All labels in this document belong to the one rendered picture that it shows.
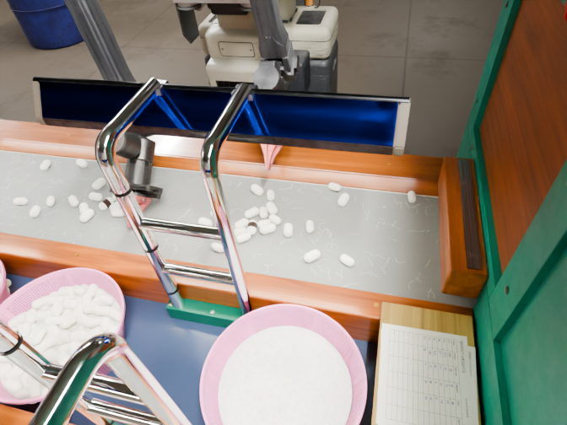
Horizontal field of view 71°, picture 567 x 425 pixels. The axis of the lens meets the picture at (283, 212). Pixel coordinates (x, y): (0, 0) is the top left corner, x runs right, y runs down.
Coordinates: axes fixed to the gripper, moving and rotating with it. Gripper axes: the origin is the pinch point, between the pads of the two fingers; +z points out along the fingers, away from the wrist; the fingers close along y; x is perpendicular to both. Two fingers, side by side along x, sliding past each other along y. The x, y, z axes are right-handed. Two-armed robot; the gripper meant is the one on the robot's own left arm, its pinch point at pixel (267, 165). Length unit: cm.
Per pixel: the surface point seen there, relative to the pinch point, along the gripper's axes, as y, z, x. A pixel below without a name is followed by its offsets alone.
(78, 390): 6, 27, -63
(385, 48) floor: 18, -132, 223
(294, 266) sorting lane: 10.5, 21.4, -8.2
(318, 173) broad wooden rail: 10.7, -0.5, 8.2
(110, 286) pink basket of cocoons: -24.6, 29.8, -17.6
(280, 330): 11.0, 32.6, -16.4
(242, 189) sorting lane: -7.3, 5.7, 5.1
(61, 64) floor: -245, -97, 189
